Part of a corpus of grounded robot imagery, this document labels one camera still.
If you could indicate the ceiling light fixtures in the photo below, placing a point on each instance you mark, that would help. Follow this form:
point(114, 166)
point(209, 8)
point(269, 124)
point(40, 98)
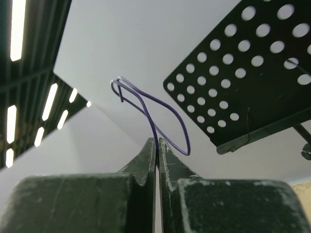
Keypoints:
point(32, 96)

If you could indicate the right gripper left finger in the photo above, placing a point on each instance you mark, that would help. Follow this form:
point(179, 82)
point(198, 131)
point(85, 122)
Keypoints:
point(121, 202)

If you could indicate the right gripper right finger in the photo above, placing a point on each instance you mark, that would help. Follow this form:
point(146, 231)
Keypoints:
point(192, 204)

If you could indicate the black music stand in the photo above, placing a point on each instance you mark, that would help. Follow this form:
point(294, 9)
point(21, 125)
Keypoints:
point(250, 77)

